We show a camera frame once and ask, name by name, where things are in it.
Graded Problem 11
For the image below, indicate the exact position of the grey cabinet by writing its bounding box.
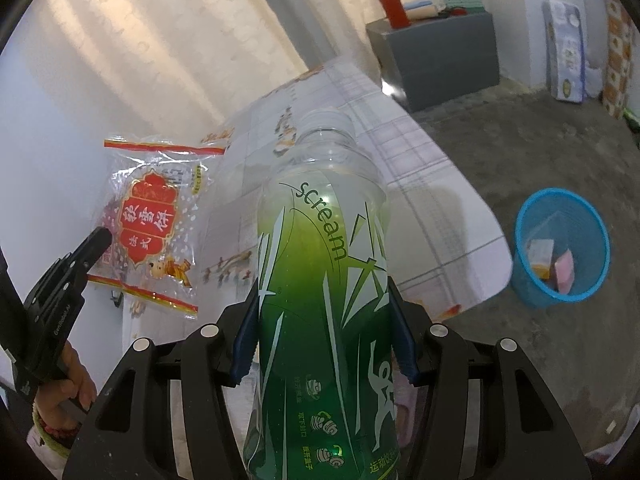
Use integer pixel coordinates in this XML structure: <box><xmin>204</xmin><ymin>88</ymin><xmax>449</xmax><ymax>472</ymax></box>
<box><xmin>365</xmin><ymin>10</ymin><xmax>502</xmax><ymax>113</ymax></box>

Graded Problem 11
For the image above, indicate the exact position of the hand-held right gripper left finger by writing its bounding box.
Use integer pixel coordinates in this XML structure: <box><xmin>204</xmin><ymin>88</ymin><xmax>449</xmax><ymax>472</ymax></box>
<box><xmin>62</xmin><ymin>290</ymin><xmax>261</xmax><ymax>480</ymax></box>

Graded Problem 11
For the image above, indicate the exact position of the white and purple carton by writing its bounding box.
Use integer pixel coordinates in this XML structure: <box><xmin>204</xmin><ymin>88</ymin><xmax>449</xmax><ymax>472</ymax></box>
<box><xmin>542</xmin><ymin>0</ymin><xmax>587</xmax><ymax>106</ymax></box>

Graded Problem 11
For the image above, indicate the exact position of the pink packet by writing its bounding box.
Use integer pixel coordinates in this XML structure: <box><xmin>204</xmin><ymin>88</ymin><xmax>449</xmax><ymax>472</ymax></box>
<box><xmin>552</xmin><ymin>250</ymin><xmax>576</xmax><ymax>295</ymax></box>

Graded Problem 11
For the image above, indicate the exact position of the green clear plastic bottle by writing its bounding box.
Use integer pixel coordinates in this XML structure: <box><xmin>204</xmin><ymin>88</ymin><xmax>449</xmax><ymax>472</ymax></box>
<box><xmin>242</xmin><ymin>109</ymin><xmax>401</xmax><ymax>480</ymax></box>

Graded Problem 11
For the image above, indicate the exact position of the clear red snack bag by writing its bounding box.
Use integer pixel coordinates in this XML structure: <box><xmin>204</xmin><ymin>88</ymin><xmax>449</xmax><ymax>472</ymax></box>
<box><xmin>85</xmin><ymin>135</ymin><xmax>228</xmax><ymax>321</ymax></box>

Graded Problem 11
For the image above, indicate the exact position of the brick pattern box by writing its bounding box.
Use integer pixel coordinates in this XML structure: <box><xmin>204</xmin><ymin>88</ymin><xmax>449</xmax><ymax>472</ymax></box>
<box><xmin>602</xmin><ymin>0</ymin><xmax>636</xmax><ymax>118</ymax></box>

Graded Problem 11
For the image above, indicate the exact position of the red thermos flask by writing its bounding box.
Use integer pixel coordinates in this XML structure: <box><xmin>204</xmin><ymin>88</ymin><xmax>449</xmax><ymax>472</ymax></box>
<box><xmin>377</xmin><ymin>0</ymin><xmax>412</xmax><ymax>30</ymax></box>

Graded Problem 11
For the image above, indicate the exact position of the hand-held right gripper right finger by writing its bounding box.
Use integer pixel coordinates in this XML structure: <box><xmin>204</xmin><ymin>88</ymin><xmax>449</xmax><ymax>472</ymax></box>
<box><xmin>387</xmin><ymin>277</ymin><xmax>593</xmax><ymax>480</ymax></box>

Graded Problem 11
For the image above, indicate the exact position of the cream curtain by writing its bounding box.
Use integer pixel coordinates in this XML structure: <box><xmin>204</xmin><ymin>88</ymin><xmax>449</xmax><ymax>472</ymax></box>
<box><xmin>30</xmin><ymin>0</ymin><xmax>381</xmax><ymax>126</ymax></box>

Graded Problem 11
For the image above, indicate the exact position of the person's left forearm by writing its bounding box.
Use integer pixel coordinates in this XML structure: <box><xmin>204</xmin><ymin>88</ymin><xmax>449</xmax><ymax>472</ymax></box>
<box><xmin>25</xmin><ymin>400</ymin><xmax>76</xmax><ymax>461</ymax></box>

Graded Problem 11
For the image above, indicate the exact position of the small white orange carton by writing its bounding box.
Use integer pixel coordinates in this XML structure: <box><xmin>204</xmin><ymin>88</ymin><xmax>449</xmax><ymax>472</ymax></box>
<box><xmin>527</xmin><ymin>239</ymin><xmax>556</xmax><ymax>281</ymax></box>

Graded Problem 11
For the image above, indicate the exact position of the blue plastic mesh basket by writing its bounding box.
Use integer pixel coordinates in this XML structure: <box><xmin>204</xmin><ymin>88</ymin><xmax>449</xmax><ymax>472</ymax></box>
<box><xmin>511</xmin><ymin>187</ymin><xmax>612</xmax><ymax>310</ymax></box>

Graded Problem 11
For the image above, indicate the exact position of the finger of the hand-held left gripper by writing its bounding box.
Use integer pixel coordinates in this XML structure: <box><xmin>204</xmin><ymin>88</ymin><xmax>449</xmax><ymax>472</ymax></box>
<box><xmin>55</xmin><ymin>226</ymin><xmax>114</xmax><ymax>282</ymax></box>

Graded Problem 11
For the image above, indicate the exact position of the person's left hand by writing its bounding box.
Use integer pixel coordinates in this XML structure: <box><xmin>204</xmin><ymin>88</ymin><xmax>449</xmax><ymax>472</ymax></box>
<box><xmin>37</xmin><ymin>341</ymin><xmax>98</xmax><ymax>431</ymax></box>

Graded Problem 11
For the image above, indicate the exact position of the red bead bracelet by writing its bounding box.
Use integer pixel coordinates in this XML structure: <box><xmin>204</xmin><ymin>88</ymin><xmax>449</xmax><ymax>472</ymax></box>
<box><xmin>39</xmin><ymin>412</ymin><xmax>81</xmax><ymax>440</ymax></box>

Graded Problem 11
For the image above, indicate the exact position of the white printed plastic bag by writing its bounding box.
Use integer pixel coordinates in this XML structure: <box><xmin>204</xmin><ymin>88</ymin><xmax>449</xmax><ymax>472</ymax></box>
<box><xmin>582</xmin><ymin>437</ymin><xmax>628</xmax><ymax>468</ymax></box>

